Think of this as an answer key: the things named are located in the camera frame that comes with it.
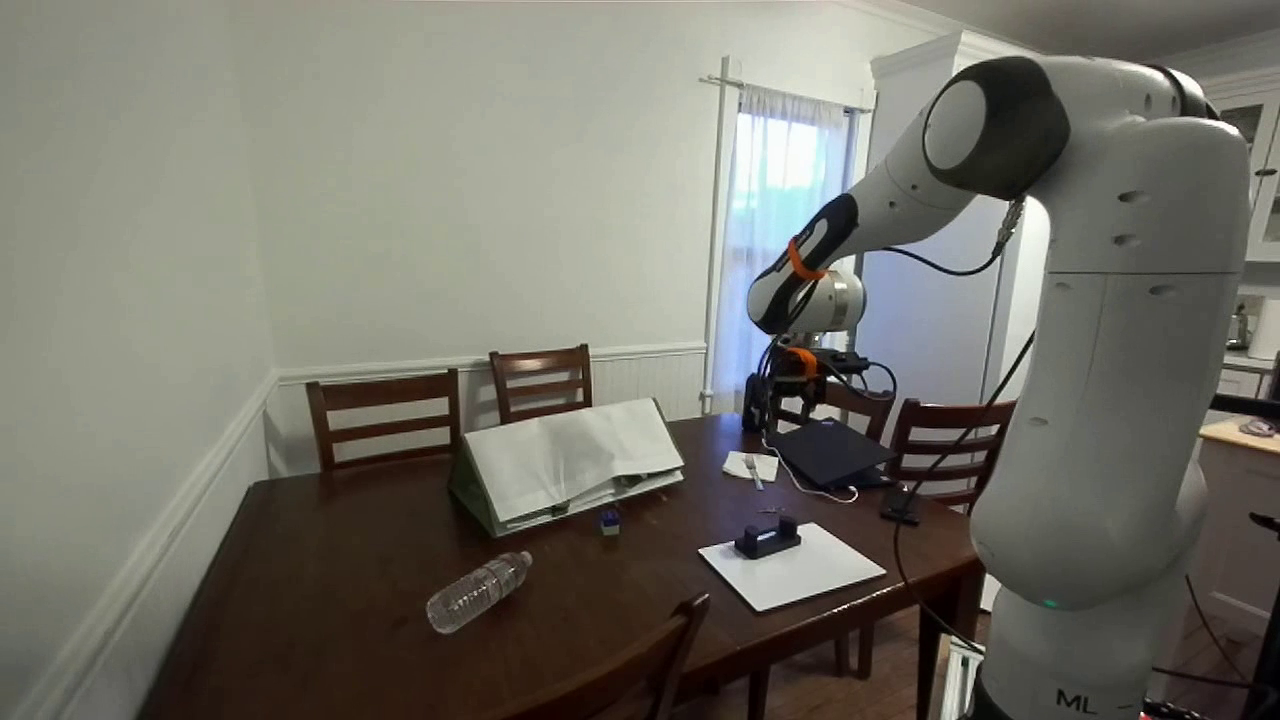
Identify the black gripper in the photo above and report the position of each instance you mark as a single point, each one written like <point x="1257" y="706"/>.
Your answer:
<point x="815" y="378"/>

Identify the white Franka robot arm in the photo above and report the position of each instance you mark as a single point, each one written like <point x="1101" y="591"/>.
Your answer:
<point x="1133" y="400"/>

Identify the dark wooden chair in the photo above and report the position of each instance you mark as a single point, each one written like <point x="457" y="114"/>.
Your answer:
<point x="653" y="662"/>
<point x="540" y="380"/>
<point x="862" y="405"/>
<point x="949" y="444"/>
<point x="381" y="416"/>

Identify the white refrigerator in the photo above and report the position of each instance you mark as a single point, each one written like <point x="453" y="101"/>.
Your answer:
<point x="935" y="322"/>

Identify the black stapler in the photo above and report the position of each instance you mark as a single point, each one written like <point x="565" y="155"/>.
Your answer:
<point x="770" y="538"/>

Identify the white sheer window curtain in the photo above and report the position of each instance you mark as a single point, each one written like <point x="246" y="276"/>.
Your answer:
<point x="783" y="201"/>

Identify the white paper sheet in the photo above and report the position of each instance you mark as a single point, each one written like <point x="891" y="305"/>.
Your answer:
<point x="793" y="571"/>

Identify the small blue object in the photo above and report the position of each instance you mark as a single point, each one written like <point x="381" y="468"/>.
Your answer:
<point x="608" y="522"/>

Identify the open white book green cover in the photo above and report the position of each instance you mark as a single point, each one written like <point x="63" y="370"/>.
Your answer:
<point x="565" y="463"/>

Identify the white flat panel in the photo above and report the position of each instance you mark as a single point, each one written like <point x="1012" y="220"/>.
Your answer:
<point x="959" y="680"/>

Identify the clear plastic bottle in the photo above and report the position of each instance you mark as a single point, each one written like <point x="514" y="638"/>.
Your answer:
<point x="478" y="592"/>

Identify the wooden kitchen counter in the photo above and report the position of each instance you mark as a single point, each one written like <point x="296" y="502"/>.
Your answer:
<point x="1240" y="435"/>

